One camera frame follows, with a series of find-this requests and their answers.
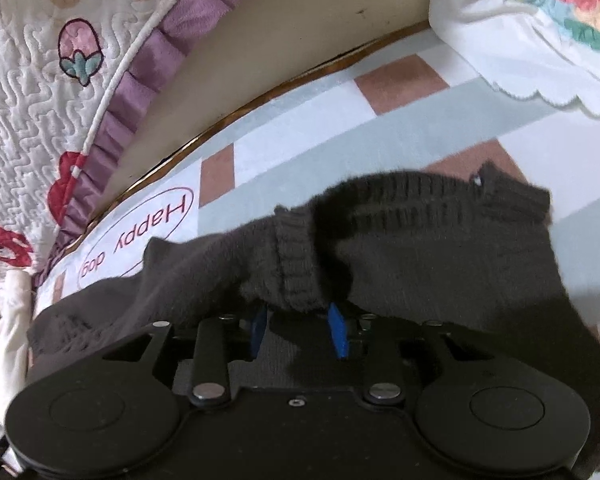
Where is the white quilt with red bears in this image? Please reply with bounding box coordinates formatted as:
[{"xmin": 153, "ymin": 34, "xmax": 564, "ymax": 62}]
[{"xmin": 0, "ymin": 0, "xmax": 240, "ymax": 280}]

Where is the checkered dog print blanket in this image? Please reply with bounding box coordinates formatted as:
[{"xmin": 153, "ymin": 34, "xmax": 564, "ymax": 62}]
[{"xmin": 34, "ymin": 30, "xmax": 600, "ymax": 338}]

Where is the dark brown knit sweater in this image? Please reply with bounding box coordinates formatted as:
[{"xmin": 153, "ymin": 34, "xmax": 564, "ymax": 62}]
[{"xmin": 28, "ymin": 164, "xmax": 600, "ymax": 479}]

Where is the white folded garment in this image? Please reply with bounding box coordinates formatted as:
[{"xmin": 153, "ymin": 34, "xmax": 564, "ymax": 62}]
[{"xmin": 0, "ymin": 268, "xmax": 37, "ymax": 478}]

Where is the floral print bedsheet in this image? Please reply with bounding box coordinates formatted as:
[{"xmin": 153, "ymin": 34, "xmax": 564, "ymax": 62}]
[{"xmin": 429, "ymin": 0, "xmax": 600, "ymax": 117}]

